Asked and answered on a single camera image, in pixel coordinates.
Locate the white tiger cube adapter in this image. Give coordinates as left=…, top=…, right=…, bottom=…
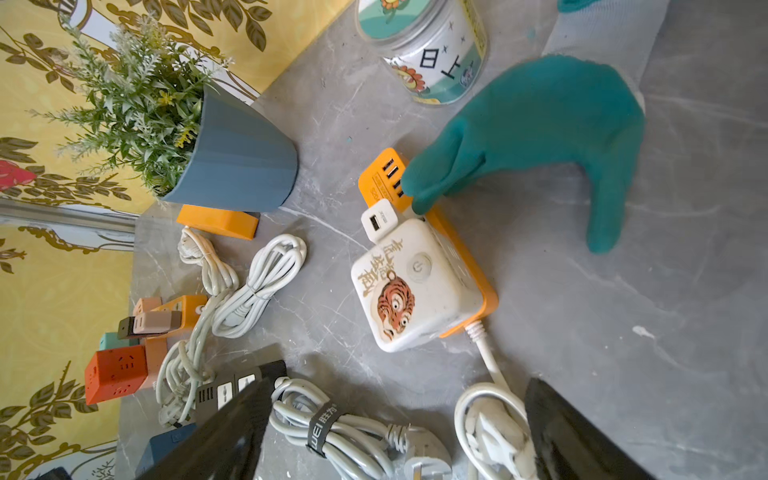
left=351, top=219, right=484, bottom=353

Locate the pink USB charger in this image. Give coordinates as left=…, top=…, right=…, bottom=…
left=133, top=296, right=182, bottom=335

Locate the blue cube adapter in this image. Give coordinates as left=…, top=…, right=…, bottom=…
left=135, top=423, right=197, bottom=479

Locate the white bundled cable black strip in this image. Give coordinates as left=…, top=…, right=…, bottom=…
left=269, top=376, right=453, bottom=479

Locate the round printed tin jar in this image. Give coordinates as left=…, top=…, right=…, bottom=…
left=356, top=0, right=488, bottom=105

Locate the red cube adapter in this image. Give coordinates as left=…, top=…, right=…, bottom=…
left=84, top=345, right=148, bottom=405

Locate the potted green plant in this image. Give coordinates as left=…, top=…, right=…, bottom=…
left=46, top=17, right=299, bottom=213

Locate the small white USB charger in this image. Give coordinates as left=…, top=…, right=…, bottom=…
left=361, top=199, right=400, bottom=244

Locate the black power strip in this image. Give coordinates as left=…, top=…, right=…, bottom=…
left=194, top=360, right=287, bottom=427

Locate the white cable right strip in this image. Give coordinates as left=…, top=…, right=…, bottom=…
left=453, top=320, right=541, bottom=480

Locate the orange power strip with adapters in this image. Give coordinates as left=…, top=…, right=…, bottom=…
left=135, top=295, right=209, bottom=352

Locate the black charger block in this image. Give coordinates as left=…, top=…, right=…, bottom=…
left=117, top=316, right=141, bottom=340

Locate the white coiled cable centre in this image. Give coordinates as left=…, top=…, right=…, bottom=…
left=155, top=233, right=308, bottom=427

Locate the white cable rear strip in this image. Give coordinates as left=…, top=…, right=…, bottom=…
left=178, top=226, right=240, bottom=296

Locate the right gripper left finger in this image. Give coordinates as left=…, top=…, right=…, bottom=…
left=141, top=378, right=274, bottom=480

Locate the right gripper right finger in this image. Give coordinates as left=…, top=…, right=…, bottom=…
left=524, top=379, right=652, bottom=480

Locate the green work glove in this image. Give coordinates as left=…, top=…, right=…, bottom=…
left=402, top=0, right=668, bottom=254

